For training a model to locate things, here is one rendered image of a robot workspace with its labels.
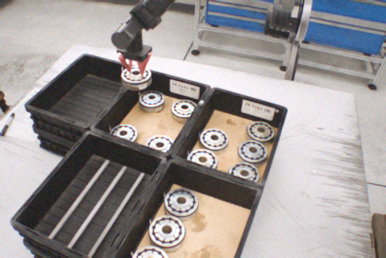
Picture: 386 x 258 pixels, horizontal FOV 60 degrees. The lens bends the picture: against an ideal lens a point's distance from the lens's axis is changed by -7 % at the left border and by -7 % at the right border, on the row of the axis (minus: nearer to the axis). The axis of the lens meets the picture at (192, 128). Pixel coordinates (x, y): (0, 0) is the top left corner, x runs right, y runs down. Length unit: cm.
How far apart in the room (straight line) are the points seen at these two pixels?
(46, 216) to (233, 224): 57
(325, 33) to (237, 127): 192
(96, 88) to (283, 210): 91
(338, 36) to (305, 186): 196
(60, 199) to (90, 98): 51
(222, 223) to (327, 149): 67
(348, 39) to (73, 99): 235
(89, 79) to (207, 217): 85
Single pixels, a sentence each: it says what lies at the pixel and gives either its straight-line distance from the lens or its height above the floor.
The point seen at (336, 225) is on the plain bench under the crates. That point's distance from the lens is 133.
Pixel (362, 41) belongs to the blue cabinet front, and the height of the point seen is 42.
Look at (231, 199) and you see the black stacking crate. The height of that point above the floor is 85.
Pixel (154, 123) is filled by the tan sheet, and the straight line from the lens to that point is 134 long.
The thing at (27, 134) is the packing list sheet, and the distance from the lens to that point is 161.
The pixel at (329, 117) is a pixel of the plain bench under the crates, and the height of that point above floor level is 70.
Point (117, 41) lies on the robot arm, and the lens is 106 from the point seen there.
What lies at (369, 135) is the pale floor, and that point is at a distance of 289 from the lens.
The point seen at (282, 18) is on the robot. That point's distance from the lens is 147.
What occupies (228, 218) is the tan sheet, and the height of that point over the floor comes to 83.
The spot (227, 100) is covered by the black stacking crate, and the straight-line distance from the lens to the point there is 136.
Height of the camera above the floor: 174
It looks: 44 degrees down
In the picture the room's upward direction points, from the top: 3 degrees clockwise
